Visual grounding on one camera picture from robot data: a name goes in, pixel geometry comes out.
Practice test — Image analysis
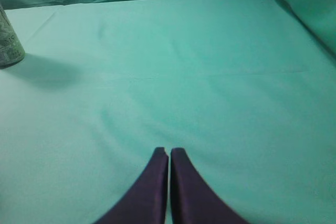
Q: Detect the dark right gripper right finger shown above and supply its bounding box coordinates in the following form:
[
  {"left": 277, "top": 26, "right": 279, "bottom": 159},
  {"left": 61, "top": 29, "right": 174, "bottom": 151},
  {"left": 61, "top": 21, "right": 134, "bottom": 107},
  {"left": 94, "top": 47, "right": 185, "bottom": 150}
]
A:
[{"left": 170, "top": 148, "right": 247, "bottom": 224}]

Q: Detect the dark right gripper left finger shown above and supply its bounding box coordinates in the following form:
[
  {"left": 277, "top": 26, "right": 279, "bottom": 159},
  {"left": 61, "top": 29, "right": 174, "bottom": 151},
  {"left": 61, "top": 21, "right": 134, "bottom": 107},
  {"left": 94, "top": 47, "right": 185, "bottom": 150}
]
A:
[{"left": 96, "top": 147, "right": 169, "bottom": 224}]

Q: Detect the green white energy drink can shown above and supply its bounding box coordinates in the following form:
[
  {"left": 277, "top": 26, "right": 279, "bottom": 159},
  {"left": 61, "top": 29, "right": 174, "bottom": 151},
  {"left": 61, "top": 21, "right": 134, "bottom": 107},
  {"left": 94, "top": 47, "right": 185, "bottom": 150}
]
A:
[{"left": 0, "top": 5, "right": 26, "bottom": 69}]

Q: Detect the green cloth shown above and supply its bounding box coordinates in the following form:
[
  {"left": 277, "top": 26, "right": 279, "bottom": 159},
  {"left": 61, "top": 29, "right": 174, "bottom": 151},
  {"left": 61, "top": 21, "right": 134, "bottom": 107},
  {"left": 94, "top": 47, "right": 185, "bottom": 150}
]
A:
[{"left": 1, "top": 0, "right": 335, "bottom": 223}]

